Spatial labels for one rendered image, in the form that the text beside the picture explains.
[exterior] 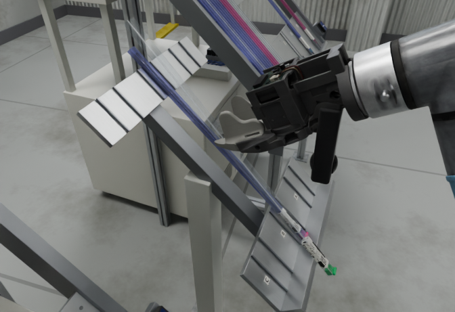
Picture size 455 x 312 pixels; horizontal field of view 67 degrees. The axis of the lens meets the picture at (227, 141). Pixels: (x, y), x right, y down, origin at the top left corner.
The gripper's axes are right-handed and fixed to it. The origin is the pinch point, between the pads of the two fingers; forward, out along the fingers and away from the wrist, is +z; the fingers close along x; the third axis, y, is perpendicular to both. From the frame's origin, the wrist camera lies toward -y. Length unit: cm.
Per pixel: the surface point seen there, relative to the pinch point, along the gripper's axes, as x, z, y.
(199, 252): -7.8, 31.3, -31.3
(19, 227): 20.5, 21.8, 5.6
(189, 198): -7.8, 23.0, -14.6
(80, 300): 22.1, 19.8, -7.3
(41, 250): 20.9, 20.8, 1.6
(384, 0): -312, 8, -56
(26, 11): -236, 329, 103
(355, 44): -310, 43, -84
